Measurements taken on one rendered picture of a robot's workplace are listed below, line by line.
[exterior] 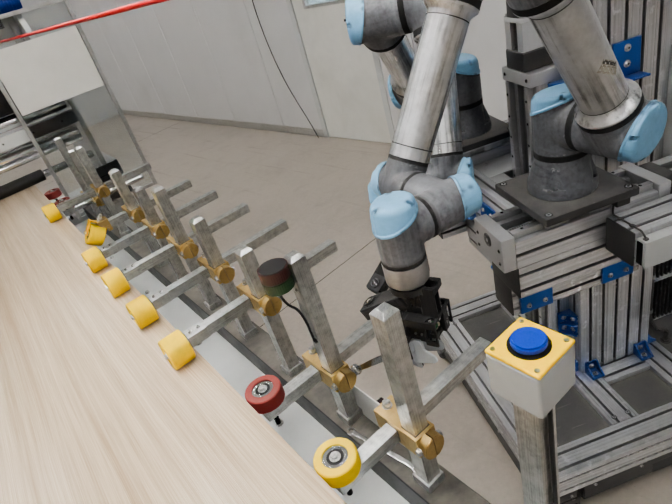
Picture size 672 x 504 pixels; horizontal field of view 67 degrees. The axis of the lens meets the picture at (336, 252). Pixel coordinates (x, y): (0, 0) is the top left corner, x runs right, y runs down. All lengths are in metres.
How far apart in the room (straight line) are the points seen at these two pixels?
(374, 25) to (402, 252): 0.62
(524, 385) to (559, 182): 0.70
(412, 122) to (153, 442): 0.81
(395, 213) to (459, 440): 1.40
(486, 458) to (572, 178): 1.13
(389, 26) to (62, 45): 2.38
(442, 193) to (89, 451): 0.89
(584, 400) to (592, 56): 1.21
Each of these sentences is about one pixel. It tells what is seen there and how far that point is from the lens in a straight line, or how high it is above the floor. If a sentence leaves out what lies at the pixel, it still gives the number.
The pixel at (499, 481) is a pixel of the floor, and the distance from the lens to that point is 1.96.
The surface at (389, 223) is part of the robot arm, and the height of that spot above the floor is 1.27.
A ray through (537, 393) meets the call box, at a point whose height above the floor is 1.19.
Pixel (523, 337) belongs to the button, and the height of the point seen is 1.23.
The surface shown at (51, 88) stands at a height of 1.35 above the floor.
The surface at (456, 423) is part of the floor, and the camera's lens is 2.11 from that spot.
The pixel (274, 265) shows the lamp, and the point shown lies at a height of 1.17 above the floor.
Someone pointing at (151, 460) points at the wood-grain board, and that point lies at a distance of 1.13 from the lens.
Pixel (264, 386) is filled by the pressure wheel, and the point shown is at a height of 0.91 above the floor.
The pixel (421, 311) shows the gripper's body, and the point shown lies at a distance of 0.89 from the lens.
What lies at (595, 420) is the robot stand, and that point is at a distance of 1.85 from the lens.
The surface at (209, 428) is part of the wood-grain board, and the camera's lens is 1.11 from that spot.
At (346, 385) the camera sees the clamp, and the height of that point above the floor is 0.84.
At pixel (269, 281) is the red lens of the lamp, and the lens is 0.94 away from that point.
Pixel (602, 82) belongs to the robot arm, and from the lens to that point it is 1.02.
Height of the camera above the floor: 1.65
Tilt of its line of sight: 31 degrees down
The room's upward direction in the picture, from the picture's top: 17 degrees counter-clockwise
